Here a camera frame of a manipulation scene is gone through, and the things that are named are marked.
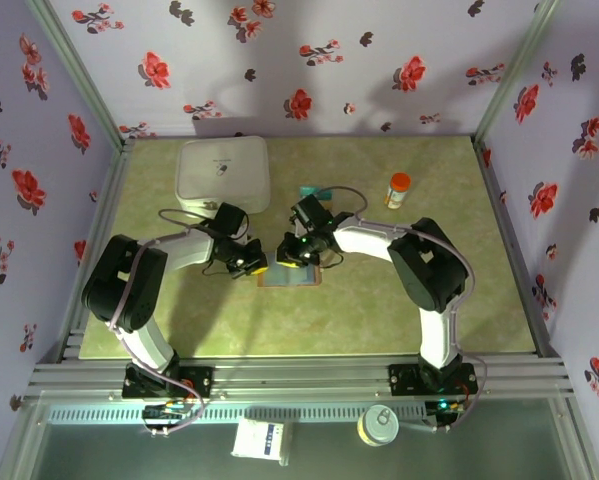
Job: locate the aluminium side rail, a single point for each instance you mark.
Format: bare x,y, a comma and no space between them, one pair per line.
109,200
514,250

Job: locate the orange cap pill bottle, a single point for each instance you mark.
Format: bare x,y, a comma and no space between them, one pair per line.
396,195

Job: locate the gold card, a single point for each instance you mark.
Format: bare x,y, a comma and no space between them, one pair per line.
330,204

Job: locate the small control circuit board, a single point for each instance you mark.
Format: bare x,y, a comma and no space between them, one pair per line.
164,412
444,407

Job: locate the aluminium lower frame bar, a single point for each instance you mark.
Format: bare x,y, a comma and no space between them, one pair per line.
21,440
581,440

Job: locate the white zip medicine pouch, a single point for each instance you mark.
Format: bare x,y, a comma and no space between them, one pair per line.
219,170

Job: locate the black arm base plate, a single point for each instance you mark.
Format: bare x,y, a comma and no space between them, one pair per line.
199,382
404,380

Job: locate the aluminium wide rail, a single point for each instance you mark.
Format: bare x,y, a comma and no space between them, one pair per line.
299,380

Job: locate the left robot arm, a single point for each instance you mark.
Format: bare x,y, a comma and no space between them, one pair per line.
184,252

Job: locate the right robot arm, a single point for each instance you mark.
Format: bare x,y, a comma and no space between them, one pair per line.
364,240

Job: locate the white box with blue print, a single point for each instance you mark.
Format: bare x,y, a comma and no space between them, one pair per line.
259,440

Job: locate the aluminium corner post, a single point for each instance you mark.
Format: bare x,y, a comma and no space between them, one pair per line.
512,75
82,75

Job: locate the tin can with pull tab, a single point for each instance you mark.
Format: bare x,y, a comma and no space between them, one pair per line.
377,425

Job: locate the turquoise card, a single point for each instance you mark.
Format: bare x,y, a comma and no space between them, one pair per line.
311,191

